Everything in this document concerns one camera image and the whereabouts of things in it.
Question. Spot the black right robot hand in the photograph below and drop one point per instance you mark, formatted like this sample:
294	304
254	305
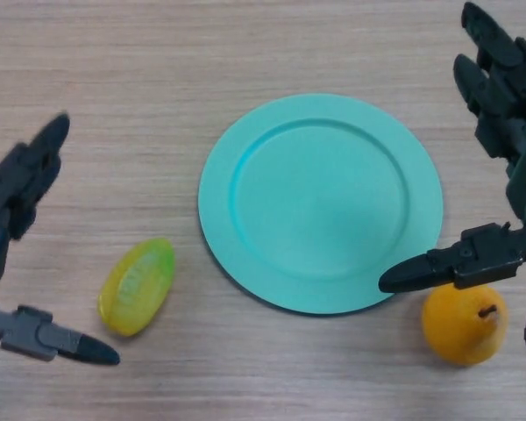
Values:
504	105

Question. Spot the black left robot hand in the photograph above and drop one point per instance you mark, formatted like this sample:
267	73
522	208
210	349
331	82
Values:
17	184

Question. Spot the yellow green starfruit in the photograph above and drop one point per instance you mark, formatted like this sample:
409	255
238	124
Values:
136	289

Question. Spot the green round plate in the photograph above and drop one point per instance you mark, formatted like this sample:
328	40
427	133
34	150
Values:
320	197

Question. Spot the orange pear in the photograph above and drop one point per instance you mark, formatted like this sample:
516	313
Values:
456	324

